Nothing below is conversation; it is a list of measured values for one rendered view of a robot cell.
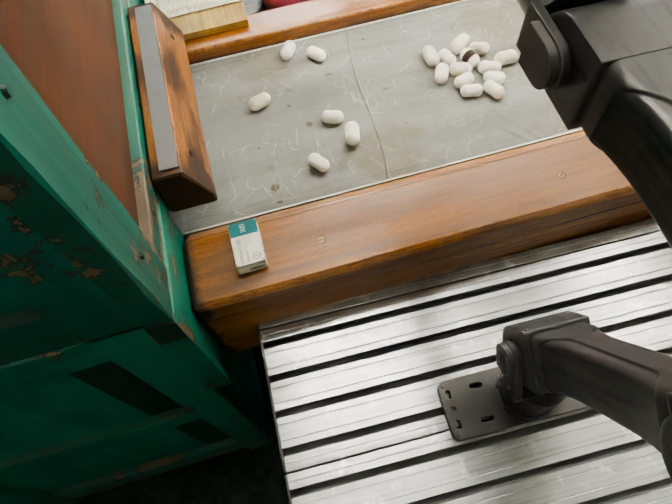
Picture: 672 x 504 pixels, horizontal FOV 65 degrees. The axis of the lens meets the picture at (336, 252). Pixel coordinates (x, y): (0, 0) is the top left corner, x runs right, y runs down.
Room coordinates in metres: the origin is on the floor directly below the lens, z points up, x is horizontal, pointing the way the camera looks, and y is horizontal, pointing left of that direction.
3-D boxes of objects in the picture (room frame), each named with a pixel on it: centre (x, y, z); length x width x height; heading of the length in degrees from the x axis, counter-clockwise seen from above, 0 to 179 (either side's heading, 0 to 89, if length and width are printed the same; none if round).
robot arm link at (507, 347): (0.13, -0.20, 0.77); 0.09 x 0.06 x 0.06; 98
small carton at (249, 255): (0.31, 0.10, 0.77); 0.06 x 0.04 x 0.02; 10
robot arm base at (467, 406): (0.12, -0.21, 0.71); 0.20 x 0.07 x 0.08; 98
